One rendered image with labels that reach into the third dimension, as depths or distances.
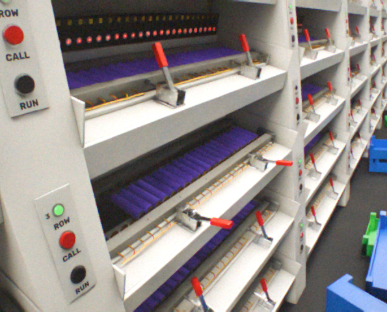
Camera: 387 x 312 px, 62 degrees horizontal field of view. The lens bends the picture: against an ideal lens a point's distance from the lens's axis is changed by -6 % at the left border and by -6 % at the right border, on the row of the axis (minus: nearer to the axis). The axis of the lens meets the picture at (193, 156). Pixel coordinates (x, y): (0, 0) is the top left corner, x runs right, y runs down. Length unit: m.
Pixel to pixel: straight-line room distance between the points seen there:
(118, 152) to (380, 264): 1.05
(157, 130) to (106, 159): 0.09
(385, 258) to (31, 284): 1.14
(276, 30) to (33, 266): 0.72
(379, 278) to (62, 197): 1.08
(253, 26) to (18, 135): 0.68
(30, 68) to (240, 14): 0.66
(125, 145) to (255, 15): 0.57
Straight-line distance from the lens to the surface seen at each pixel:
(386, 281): 1.26
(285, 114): 0.88
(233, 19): 0.91
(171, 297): 0.67
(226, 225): 0.51
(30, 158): 0.33
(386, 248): 1.34
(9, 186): 0.33
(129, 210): 0.55
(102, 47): 0.61
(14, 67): 0.33
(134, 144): 0.43
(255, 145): 0.81
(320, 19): 1.56
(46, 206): 0.35
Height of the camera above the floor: 0.80
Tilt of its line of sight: 18 degrees down
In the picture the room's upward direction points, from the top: 8 degrees counter-clockwise
